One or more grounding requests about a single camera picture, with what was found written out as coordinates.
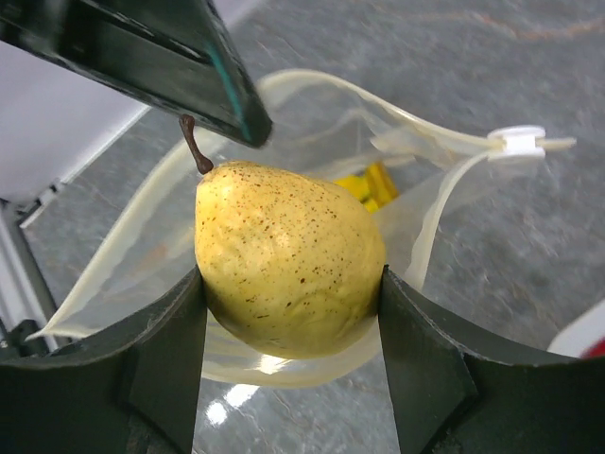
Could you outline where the small yellow banana bunch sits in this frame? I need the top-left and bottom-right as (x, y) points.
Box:
(335, 162), (400, 213)

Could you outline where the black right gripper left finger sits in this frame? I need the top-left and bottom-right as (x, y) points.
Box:
(1, 269), (207, 453)

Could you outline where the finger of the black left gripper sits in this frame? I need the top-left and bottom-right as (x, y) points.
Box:
(1, 0), (272, 148)

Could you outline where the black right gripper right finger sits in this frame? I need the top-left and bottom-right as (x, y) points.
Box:
(378, 270), (604, 453)

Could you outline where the yellow pear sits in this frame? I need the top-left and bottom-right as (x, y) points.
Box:
(179, 114), (386, 359)

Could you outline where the white perforated plastic basket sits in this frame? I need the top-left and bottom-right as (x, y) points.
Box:
(547, 300), (605, 358)

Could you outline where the red apple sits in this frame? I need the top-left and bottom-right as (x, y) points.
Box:
(581, 340), (605, 358)

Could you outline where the aluminium frame post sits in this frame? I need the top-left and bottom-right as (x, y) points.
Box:
(1, 199), (65, 359)

